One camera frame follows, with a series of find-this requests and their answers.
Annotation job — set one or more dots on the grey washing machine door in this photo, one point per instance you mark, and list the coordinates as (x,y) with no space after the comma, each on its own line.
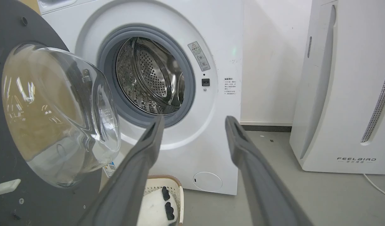
(38,119)

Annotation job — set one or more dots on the cream laundry basket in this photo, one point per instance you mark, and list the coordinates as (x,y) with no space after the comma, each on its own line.
(176,188)

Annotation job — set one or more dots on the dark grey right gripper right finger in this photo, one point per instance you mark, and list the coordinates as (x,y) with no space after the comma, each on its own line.
(261,182)

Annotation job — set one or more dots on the white cloth with black spots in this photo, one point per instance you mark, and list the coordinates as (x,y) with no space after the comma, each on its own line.
(156,207)

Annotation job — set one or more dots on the white air purifier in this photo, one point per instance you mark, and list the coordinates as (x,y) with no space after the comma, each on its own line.
(346,88)

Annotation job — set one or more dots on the white front-load washing machine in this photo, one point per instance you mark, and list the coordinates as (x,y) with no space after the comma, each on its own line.
(198,62)

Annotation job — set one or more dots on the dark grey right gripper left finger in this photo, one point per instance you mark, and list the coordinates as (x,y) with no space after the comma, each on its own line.
(129,182)

